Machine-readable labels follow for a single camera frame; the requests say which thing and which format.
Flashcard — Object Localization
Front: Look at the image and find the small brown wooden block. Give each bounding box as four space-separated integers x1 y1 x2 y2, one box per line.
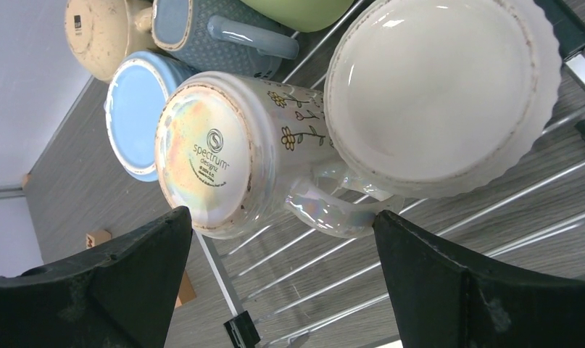
175 271 196 308

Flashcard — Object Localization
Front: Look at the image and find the light green mug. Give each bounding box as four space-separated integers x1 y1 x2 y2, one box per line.
241 0 354 33

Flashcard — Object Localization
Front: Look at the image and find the white fluted bowl cup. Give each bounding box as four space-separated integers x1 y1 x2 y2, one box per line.
324 1 562 198

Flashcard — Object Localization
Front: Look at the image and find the patterned wooden cube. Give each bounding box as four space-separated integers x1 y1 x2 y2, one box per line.
86 229 112 249

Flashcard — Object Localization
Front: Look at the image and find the light blue mug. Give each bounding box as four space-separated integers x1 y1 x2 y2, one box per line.
104 51 198 182

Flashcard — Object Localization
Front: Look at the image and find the grey patterned mug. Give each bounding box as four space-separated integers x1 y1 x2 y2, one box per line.
151 0 299 79

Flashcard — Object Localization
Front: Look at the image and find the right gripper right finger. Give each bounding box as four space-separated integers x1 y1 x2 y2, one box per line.
373 210 585 347

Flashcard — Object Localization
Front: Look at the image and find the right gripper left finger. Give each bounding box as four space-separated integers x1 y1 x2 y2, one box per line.
0 207 192 347

